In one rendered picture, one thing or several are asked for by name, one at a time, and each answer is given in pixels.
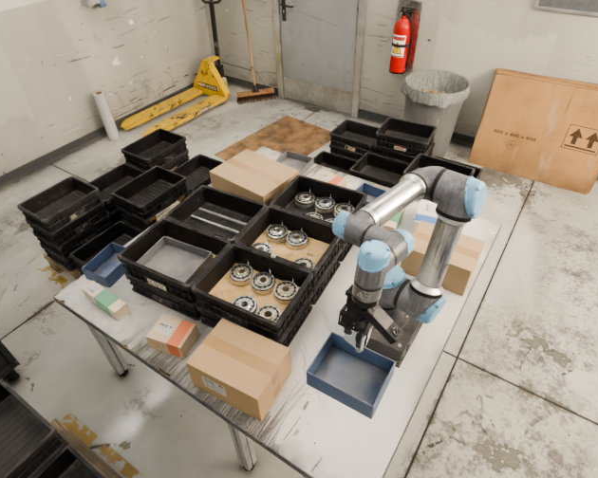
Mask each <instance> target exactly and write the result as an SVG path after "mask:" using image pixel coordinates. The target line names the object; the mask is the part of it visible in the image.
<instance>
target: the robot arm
mask: <svg viewBox="0 0 598 478"><path fill-rule="evenodd" d="M486 195H487V188H486V185H485V183H484V182H482V181H480V180H478V179H475V178H474V177H472V176H468V175H463V174H460V173H457V172H454V171H451V170H448V169H446V168H443V167H440V166H429V167H423V168H419V169H417V170H414V171H412V172H410V173H408V174H406V175H404V176H403V177H402V178H401V179H400V182H399V183H398V184H397V185H395V186H394V187H392V188H391V189H389V190H388V191H387V192H385V193H383V194H382V195H380V196H379V197H377V198H376V199H374V200H373V201H371V202H370V203H369V204H367V205H366V206H364V207H363V208H361V209H360V210H358V211H356V212H355V213H353V214H352V213H351V212H347V211H341V212H339V213H338V214H337V216H336V217H335V219H334V221H333V224H332V231H333V233H334V234H335V235H337V236H338V237H340V238H341V239H343V240H344V241H345V240H346V241H348V242H349V243H351V244H352V245H354V246H356V247H358V248H360V251H359V253H358V256H357V266H356V271H355V276H354V282H353V285H351V286H350V288H349V289H348V290H347V291H346V295H347V299H346V304H345V305H344V306H343V308H342V309H341V310H340V314H339V320H338V324H339V325H341V326H342V327H343V328H345V329H347V330H349V331H350V330H351V331H352V334H351V335H344V339H345V340H346V341H347V342H348V343H350V344H351V345H352V346H353V347H355V350H356V352H357V353H361V352H363V350H364V347H366V345H367V343H368V340H369V338H370V335H371V333H372V330H373V328H374V327H375V328H376V329H377V330H378V331H379V332H380V333H381V334H382V335H383V337H384V338H385V339H386V340H387V341H388V342H389V343H390V344H393V343H395V342H397V341H399V339H400V338H401V336H402V334H403V331H402V330H401V329H400V327H399V326H398V324H399V323H400V322H402V320H403V317H404V313H406V314H408V315H410V316H411V317H413V318H415V319H416V320H417V321H420V322H423V323H429V322H431V321H432V320H433V319H434V318H435V317H436V316H437V315H438V313H439V312H440V311H441V309H442V308H443V306H444V304H445V302H446V299H445V298H444V297H442V294H443V287H442V286H441V283H442V281H443V278H444V276H445V273H446V271H447V268H448V266H449V264H450V261H451V259H452V256H453V253H454V251H455V248H456V246H457V243H458V239H459V237H460V235H461V232H462V229H463V227H464V225H465V224H468V223H470V222H471V221H472V219H475V218H478V216H479V215H480V213H481V210H482V209H483V206H484V204H485V200H486ZM422 199H425V200H429V201H431V202H433V203H435V204H437V207H436V210H435V212H436V214H437V216H438V219H437V222H436V225H435V227H434V230H433V232H432V235H431V238H430V241H429V244H428V247H427V250H426V251H425V254H424V257H423V260H422V263H421V266H420V270H419V273H418V276H417V277H414V278H412V280H410V279H408V278H406V274H405V272H404V270H403V269H402V268H401V267H398V266H397V264H398V263H399V262H401V261H402V260H404V259H405V258H406V257H407V256H408V254H409V253H410V252H411V251H412V250H413V248H414V239H413V237H412V235H411V234H410V233H409V232H408V231H406V230H402V229H398V230H392V231H391V232H390V231H388V230H385V229H383V228H381V226H382V225H383V224H385V223H386V222H387V221H389V220H390V219H391V218H393V217H394V216H395V215H396V214H398V213H399V212H400V211H402V210H403V209H405V208H406V207H407V206H409V205H410V204H411V203H413V202H418V201H421V200H422ZM346 307H347V308H346ZM341 316H342V318H341ZM340 319H341V321H340Z"/></svg>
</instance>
